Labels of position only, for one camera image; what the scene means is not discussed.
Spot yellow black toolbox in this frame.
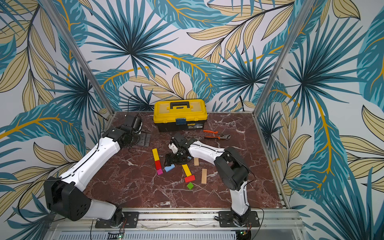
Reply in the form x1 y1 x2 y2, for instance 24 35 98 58
153 99 208 132

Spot yellow block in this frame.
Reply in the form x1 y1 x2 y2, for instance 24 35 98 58
182 164 192 177
152 149 160 161

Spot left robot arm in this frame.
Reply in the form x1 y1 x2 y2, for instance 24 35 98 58
44 114 143 228

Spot light blue block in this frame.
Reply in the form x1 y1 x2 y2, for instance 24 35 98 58
164 164 175 172

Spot large orange-handled pliers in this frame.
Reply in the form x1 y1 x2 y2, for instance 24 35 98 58
203 130 231 140

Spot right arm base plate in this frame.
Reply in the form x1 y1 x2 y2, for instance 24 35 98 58
215 211 262 228

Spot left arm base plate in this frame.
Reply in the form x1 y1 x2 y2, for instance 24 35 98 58
95 212 139 229

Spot aluminium front rail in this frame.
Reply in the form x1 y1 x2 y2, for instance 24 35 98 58
44 208 310 240

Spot red block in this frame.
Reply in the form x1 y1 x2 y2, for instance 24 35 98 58
155 161 162 170
185 175 196 183

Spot green small cube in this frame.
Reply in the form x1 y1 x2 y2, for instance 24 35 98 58
187 183 194 190

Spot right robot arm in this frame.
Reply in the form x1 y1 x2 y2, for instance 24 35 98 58
165 133 251 227

